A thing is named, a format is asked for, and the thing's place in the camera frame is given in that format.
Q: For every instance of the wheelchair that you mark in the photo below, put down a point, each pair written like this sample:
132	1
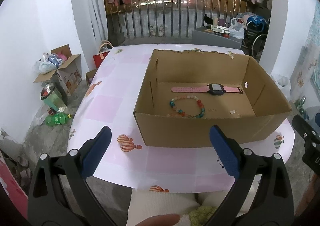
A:
256	31

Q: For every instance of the large water bottle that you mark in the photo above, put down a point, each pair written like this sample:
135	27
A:
312	117

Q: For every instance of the green lidded pot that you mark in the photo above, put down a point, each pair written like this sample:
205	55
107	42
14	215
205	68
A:
52	97

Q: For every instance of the pink strap smartwatch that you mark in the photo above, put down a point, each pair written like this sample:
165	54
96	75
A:
213	89

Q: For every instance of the green soda bottle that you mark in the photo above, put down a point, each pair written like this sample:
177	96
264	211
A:
58	119

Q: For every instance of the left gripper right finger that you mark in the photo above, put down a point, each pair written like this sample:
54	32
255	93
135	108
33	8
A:
273	201

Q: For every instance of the white bag on cabinet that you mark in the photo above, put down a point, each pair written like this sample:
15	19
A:
236	29

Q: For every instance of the balcony metal railing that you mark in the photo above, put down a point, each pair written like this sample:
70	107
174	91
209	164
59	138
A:
169	18

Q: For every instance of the white plastic bag on floor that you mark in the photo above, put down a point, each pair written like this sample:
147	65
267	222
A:
49	62

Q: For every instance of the person left hand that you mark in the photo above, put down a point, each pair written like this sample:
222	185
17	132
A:
161	220

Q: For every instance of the large brown cardboard box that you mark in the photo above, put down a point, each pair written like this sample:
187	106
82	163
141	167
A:
183	120

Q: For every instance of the small open cardboard box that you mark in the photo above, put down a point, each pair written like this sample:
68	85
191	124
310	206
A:
67	76

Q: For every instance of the grey low cabinet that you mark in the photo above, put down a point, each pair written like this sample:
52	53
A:
201	37

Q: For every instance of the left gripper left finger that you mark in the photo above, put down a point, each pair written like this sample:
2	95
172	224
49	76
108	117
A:
47	203

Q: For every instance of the red tote bag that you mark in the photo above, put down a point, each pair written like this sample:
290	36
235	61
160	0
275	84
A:
104	48

